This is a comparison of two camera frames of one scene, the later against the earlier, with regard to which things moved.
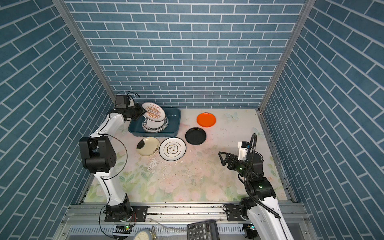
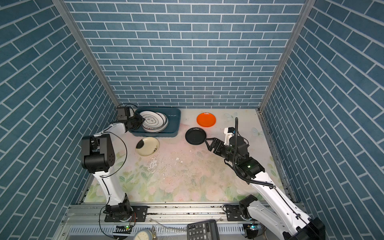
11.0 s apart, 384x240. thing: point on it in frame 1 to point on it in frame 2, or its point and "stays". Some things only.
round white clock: [143, 234] stays
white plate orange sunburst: [154, 112] to [165, 124]
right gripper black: [234, 157] to [216, 142]
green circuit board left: [127, 229] stays
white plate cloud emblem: [172, 149] to [154, 122]
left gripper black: [140, 110] to [139, 120]
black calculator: [207, 230] stays
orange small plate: [206, 119] stays
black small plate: [195, 136] stays
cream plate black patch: [148, 146] stays
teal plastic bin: [136, 128] stays
